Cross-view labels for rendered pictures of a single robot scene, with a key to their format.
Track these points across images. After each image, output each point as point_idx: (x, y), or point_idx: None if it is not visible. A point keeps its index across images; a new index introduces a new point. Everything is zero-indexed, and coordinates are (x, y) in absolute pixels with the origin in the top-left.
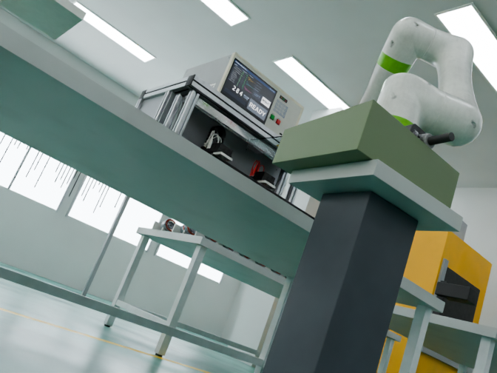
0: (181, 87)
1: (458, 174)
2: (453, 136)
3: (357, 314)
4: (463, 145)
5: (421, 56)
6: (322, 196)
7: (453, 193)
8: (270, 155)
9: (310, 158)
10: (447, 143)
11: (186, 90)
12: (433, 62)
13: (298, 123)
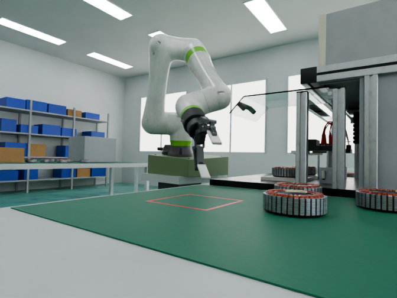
0: (352, 115)
1: (148, 155)
2: (157, 148)
3: None
4: (146, 132)
5: (181, 60)
6: (201, 182)
7: (147, 164)
8: (314, 114)
9: None
10: (154, 133)
11: (350, 114)
12: (172, 60)
13: (318, 39)
